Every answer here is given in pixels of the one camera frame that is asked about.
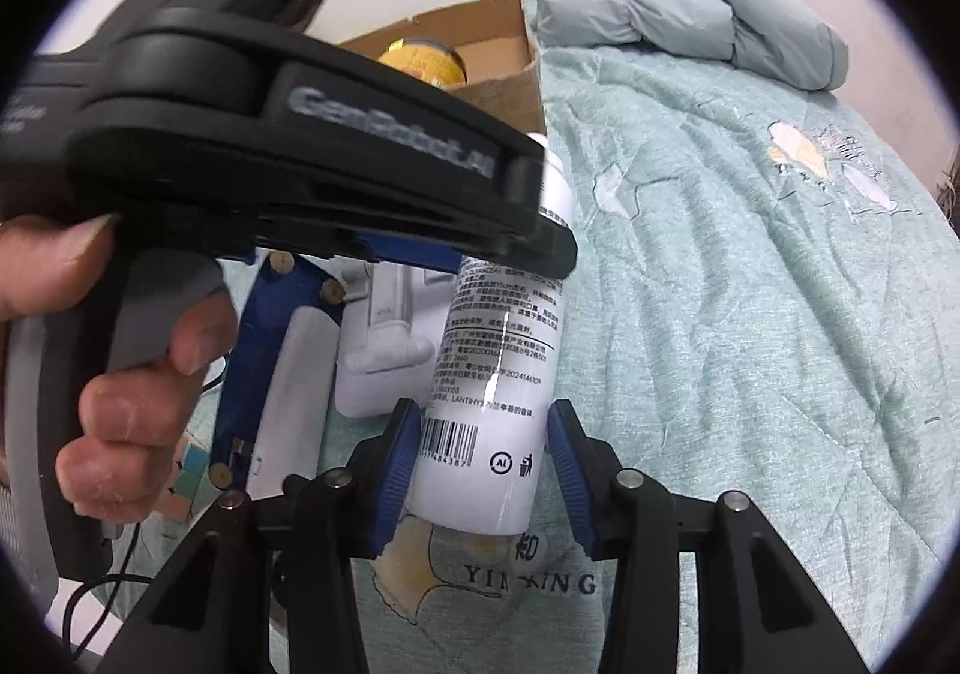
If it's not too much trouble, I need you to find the folded grey-green duvet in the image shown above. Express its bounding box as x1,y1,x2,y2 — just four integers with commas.
535,0,850,91

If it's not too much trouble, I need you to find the blue stapler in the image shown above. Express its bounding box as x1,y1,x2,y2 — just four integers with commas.
208,252,350,498

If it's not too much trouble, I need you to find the person's left hand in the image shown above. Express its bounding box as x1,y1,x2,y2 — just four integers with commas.
2,215,238,525

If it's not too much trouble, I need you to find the black cable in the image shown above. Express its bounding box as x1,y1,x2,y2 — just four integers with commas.
60,357,226,660

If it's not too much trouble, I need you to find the green quilted bedspread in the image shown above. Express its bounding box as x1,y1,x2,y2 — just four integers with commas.
89,35,960,674

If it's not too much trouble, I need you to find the white phone stand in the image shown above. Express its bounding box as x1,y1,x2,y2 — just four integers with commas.
334,261,455,419

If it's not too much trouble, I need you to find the yellow jar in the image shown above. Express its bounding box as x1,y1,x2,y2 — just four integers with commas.
377,37,467,89

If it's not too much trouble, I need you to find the cardboard box tray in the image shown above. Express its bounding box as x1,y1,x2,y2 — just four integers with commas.
340,0,547,133

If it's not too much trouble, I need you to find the pastel rubik's cube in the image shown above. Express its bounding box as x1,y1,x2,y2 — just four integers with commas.
155,434,212,525

